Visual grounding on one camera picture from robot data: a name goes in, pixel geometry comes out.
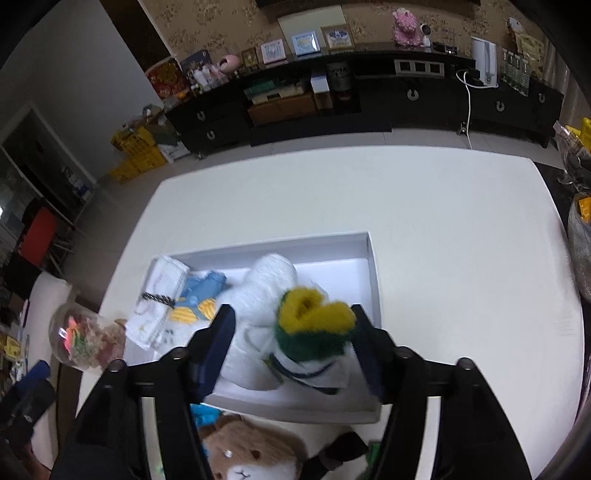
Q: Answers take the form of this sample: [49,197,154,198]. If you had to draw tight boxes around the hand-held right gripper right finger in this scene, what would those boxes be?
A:
[350,304,532,480]

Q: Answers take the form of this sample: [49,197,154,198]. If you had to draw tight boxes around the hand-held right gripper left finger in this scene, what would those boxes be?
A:
[50,305,236,480]

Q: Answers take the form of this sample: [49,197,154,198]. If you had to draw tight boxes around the white socks green yellow cuffs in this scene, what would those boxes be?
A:
[265,286,370,398]

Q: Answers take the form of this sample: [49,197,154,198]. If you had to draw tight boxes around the brown and white plush toy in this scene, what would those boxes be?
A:
[201,413,310,480]

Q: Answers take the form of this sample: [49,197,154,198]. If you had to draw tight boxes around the green hair bow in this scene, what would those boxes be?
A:
[367,440,382,480]

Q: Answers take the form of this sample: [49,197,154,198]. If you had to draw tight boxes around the white cardboard box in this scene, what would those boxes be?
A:
[124,231,384,424]

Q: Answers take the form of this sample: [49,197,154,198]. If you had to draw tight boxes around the white fluffy plush toy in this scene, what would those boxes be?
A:
[221,254,298,391]

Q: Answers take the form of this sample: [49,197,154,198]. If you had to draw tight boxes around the white towel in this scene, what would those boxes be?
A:
[126,256,190,349]

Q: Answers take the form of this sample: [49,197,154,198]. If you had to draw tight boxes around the glass dome with flowers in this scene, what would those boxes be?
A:
[48,302,127,370]

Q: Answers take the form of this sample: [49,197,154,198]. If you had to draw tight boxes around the red chair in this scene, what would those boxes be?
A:
[21,208,58,268]

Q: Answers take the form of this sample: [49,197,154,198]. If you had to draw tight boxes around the stack of yellow crates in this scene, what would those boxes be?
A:
[110,126,168,183]

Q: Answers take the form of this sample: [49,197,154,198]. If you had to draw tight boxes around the green and white carton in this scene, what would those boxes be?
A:
[159,117,191,162]

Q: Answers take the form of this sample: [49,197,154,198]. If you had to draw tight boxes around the pile of colourful clutter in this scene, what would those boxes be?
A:
[554,117,591,301]

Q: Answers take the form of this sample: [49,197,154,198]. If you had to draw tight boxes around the brown wooden box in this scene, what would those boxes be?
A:
[247,92,319,125]

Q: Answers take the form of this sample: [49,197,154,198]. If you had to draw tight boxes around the small white box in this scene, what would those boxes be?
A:
[310,73,331,112]

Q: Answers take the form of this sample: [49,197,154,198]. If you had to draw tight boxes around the stack of books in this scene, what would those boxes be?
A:
[243,79,308,104]

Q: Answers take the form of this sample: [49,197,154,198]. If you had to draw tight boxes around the row of small white bottles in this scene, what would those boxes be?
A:
[189,65,229,90]

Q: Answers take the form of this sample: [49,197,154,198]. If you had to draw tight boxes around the black canister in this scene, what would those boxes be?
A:
[327,62,355,100]

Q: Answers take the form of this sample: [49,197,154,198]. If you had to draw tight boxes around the red festive poster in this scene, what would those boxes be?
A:
[145,59,188,100]

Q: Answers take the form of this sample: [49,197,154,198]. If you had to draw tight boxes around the black television cabinet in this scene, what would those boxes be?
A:
[164,44,566,160]

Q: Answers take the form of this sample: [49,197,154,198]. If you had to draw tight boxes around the grey socket panel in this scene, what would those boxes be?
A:
[394,59,445,77]

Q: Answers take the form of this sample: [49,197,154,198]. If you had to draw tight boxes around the blue printed card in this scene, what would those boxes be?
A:
[180,51,213,75]

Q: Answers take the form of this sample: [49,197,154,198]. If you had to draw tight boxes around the row of glass bottles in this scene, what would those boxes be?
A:
[501,48,532,95]

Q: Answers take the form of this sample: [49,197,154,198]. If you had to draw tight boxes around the white water appliance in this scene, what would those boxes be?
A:
[471,36,500,88]

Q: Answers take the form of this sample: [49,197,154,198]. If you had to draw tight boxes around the pink plush toy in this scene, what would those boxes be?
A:
[392,8,423,47]

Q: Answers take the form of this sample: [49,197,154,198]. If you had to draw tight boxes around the yellowish plush toy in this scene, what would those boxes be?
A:
[505,17,546,79]

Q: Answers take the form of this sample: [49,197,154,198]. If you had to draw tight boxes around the white power cable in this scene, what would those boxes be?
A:
[457,69,475,148]

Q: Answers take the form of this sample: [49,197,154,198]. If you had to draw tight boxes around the pink bordered picture frame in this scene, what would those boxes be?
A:
[260,39,287,64]

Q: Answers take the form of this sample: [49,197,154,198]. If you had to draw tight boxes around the blue bordered picture frame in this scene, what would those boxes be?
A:
[291,31,321,56]

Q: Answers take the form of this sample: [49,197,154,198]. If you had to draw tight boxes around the wooden picture frame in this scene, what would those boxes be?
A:
[321,25,355,51]

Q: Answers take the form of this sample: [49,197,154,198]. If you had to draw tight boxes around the white wall panel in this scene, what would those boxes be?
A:
[277,6,349,44]

